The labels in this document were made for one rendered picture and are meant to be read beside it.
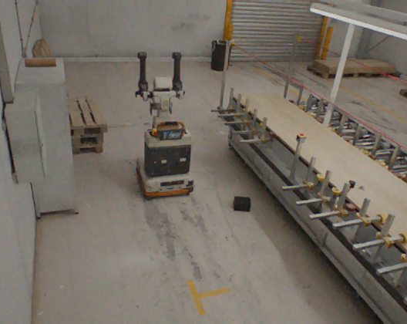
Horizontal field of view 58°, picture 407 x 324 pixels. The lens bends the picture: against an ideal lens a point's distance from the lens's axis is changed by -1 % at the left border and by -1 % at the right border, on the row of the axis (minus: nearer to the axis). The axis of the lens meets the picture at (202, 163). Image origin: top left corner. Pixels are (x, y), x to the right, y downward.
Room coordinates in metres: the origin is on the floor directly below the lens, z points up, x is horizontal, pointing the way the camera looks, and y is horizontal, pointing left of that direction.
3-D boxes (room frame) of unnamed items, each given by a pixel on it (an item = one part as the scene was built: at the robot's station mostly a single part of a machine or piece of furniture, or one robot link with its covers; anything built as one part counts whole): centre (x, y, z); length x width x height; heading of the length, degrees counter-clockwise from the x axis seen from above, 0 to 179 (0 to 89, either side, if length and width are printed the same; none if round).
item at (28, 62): (3.79, 1.78, 1.59); 0.30 x 0.08 x 0.08; 112
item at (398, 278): (2.04, -1.53, 0.88); 0.04 x 0.04 x 0.48; 22
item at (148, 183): (4.15, 0.49, 0.16); 0.67 x 0.64 x 0.25; 21
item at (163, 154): (4.06, 0.46, 0.59); 0.55 x 0.34 x 0.83; 111
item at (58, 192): (3.69, 1.74, 0.78); 0.90 x 0.45 x 1.55; 22
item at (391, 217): (2.27, -1.44, 0.94); 0.04 x 0.04 x 0.48; 22
